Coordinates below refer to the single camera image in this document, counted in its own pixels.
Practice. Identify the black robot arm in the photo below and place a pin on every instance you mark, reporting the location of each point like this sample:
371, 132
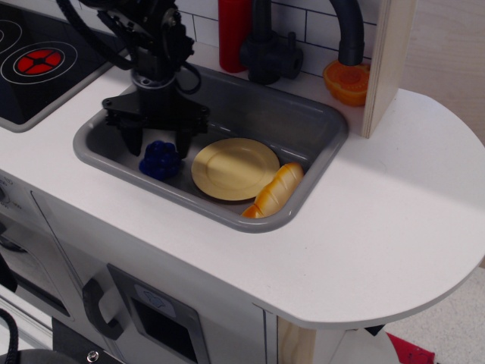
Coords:
158, 46

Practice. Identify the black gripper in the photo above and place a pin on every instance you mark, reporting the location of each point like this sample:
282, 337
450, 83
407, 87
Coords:
159, 105

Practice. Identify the black toy stovetop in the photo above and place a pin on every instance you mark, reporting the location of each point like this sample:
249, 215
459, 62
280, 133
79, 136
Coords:
44, 63

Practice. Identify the grey sink basin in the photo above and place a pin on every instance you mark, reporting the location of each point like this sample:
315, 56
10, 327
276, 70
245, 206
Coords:
295, 129

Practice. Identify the grey dishwasher panel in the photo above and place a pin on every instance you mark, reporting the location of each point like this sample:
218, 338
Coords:
162, 319

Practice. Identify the oven control knob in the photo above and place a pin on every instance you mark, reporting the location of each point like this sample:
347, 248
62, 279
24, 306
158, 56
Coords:
3, 196

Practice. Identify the yellow toy plate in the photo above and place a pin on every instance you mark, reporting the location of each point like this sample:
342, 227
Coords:
234, 169

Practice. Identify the toy bread loaf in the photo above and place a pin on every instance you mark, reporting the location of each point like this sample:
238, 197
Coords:
274, 196

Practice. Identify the wooden side panel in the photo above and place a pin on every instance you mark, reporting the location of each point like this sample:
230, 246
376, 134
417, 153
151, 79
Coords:
388, 60

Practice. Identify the black cabinet door handle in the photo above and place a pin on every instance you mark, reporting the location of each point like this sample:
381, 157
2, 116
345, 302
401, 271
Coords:
92, 294

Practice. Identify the red bottle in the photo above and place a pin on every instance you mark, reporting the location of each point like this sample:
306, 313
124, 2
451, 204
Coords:
234, 25

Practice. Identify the dark grey toy faucet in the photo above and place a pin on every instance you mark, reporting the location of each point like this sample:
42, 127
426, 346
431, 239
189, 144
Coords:
267, 59

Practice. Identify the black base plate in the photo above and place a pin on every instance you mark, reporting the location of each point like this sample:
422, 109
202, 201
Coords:
76, 346

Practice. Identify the blue toy blueberries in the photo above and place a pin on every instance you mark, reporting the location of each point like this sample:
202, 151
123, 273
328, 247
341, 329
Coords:
161, 160

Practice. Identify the orange half toy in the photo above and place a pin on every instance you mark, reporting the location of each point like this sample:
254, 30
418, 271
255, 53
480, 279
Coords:
348, 84

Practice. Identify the red cloth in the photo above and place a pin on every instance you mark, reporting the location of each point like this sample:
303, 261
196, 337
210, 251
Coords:
409, 353

